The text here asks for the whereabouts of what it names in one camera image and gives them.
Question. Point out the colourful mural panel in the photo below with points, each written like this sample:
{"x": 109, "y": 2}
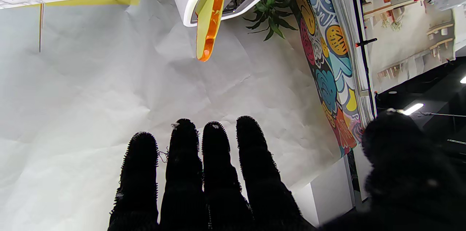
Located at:
{"x": 327, "y": 60}

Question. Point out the ceiling strip light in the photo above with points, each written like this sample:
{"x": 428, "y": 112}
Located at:
{"x": 413, "y": 108}

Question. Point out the black backdrop stand pole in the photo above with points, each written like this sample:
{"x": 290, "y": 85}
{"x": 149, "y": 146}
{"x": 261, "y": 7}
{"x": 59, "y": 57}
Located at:
{"x": 362, "y": 42}

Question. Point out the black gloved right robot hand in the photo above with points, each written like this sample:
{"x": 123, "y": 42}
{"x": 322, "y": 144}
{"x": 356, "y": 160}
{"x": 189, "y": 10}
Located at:
{"x": 400, "y": 187}

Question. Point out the white paper backdrop sheet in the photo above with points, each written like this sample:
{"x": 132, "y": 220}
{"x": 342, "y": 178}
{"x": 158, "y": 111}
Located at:
{"x": 109, "y": 89}

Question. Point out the wooden wall shelf unit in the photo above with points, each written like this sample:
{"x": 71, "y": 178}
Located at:
{"x": 411, "y": 34}

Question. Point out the yellow desk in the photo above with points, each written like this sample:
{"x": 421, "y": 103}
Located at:
{"x": 91, "y": 0}

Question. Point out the large green potted plant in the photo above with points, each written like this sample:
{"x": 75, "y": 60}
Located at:
{"x": 271, "y": 16}

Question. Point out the yellow toy toast slice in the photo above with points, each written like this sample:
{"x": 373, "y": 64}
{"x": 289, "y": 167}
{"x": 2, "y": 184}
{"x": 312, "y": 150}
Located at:
{"x": 204, "y": 23}

